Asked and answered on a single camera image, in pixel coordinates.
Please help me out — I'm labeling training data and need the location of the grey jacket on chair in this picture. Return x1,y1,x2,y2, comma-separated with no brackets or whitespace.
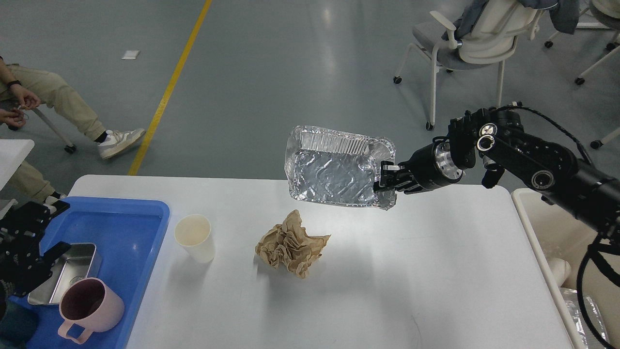
441,0,580,48

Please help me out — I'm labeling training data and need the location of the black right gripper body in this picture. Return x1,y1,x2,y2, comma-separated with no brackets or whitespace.
409,141,465,194

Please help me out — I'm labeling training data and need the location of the person in black sweater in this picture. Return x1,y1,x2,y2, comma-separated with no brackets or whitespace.
0,56,146,205

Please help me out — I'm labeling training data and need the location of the square steel tray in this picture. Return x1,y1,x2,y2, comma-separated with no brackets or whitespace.
27,243,102,306

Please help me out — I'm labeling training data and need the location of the cream paper cup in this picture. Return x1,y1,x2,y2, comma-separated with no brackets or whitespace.
173,214,216,263

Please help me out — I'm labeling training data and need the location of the white office chair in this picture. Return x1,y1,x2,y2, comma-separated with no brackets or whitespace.
393,0,544,130

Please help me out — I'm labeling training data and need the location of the teal cylinder object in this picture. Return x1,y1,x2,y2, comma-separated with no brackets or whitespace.
0,300,39,349

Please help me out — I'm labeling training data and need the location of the beige plastic bin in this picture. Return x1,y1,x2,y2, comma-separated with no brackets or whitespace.
511,189,620,349

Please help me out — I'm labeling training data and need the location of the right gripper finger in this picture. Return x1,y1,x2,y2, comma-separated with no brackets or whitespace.
373,177,417,194
380,161,412,181

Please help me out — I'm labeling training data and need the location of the pink mug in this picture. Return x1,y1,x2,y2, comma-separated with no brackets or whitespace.
57,277,125,345

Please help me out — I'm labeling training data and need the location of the person left hand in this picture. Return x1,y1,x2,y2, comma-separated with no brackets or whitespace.
9,84,41,110

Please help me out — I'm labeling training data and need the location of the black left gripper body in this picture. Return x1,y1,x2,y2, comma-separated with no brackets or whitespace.
1,213,44,297

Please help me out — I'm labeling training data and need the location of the white cup in bin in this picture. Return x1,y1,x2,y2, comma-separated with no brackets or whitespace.
547,257,572,287

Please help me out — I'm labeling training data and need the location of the white side table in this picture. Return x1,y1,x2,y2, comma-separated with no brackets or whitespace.
0,139,35,203

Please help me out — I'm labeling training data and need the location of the aluminium foil tray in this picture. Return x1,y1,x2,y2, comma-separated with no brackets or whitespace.
285,126,397,210

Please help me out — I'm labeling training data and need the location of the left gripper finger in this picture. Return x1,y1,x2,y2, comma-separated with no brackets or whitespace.
14,200,70,233
24,241,71,291

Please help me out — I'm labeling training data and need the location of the person right hand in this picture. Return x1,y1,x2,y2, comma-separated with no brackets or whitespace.
0,109,26,128

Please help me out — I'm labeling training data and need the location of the blue plastic tray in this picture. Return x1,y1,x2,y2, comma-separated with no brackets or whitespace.
14,197,169,349

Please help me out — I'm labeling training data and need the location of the foil tray in bin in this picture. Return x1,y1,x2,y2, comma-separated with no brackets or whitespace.
560,287,607,349

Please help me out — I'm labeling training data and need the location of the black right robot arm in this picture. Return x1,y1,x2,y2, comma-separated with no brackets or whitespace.
373,102,620,349

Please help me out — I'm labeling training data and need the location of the crumpled brown paper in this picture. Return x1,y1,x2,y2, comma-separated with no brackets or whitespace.
255,210,331,280

